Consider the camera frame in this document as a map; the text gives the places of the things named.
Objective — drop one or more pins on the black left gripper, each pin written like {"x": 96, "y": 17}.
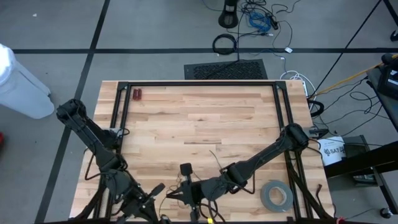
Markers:
{"x": 140, "y": 205}

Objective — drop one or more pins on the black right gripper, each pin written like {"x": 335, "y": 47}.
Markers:
{"x": 192, "y": 193}

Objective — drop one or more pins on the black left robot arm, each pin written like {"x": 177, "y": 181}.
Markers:
{"x": 93, "y": 140}

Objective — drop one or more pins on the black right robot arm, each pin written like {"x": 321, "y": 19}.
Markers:
{"x": 264, "y": 155}

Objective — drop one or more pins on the small red block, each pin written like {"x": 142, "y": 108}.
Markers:
{"x": 137, "y": 94}

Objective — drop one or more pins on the black floor mat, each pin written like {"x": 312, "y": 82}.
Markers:
{"x": 227, "y": 70}

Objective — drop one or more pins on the white printed paper sign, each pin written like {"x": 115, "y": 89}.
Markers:
{"x": 331, "y": 152}

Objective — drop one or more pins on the white plastic bin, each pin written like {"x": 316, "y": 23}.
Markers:
{"x": 21, "y": 90}

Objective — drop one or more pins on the small white adapter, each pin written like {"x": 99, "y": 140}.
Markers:
{"x": 288, "y": 49}

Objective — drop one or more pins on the black side cart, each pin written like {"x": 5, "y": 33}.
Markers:
{"x": 357, "y": 161}

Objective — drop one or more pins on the black floor stand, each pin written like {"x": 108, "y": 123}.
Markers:
{"x": 228, "y": 17}

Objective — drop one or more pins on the black power strip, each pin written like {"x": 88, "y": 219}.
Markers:
{"x": 273, "y": 21}

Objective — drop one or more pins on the black caster wheel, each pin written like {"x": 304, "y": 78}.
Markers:
{"x": 386, "y": 212}

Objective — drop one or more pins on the black electronic device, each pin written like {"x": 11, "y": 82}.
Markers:
{"x": 388, "y": 84}

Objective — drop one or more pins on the grey duct tape roll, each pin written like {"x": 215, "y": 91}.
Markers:
{"x": 267, "y": 199}

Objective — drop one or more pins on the black aluminium table frame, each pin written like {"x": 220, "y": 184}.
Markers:
{"x": 202, "y": 83}

